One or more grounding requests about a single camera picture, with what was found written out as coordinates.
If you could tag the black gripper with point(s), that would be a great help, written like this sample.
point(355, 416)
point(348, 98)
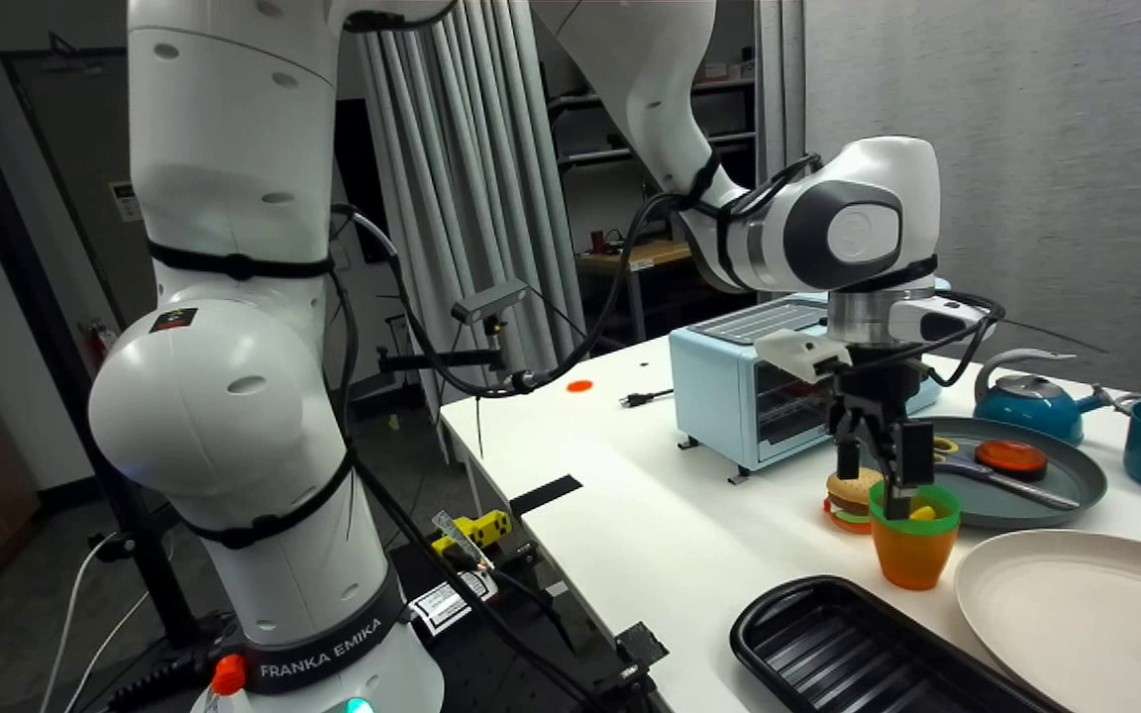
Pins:
point(881, 390)

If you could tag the yellow toy fry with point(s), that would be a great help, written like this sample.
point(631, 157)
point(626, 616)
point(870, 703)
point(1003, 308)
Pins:
point(920, 514)

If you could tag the orange plush toy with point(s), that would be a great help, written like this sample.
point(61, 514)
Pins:
point(911, 557)

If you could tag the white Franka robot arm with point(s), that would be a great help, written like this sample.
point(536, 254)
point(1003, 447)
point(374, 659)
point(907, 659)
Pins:
point(240, 398)

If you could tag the grey round plate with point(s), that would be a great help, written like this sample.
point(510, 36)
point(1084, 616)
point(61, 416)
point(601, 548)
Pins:
point(1072, 476)

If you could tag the large beige plate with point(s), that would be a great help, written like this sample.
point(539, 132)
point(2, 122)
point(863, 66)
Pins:
point(1100, 620)

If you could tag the toy hamburger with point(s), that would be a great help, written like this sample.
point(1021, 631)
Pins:
point(848, 502)

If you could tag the red round toy slice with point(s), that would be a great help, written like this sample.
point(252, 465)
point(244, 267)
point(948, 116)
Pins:
point(1011, 457)

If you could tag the teal kettle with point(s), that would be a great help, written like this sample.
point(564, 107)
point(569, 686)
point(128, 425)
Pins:
point(1031, 403)

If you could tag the light blue toaster oven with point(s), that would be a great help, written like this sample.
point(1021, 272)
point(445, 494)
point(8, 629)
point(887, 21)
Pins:
point(716, 398)

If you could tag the black ridged tray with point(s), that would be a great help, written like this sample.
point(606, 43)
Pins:
point(848, 654)

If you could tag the small orange disc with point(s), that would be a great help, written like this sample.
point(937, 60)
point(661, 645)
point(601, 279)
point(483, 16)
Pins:
point(578, 387)

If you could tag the black tape strip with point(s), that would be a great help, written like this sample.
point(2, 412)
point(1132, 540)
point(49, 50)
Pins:
point(545, 494)

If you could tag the metal storage shelf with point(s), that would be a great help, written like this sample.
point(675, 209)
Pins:
point(650, 149)

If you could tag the yellow table clamp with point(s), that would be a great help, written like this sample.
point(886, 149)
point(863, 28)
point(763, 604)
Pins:
point(477, 528)

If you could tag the black stand bar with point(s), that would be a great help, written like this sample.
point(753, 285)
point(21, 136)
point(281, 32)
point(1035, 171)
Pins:
point(438, 359)

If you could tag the white bottle with orange cap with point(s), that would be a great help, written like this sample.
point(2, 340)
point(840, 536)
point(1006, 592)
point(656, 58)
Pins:
point(226, 686)

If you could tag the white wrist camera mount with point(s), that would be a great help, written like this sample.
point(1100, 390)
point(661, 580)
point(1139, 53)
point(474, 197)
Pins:
point(800, 353)

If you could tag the grey camera on stand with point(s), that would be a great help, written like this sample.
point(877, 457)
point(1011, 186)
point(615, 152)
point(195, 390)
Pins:
point(483, 303)

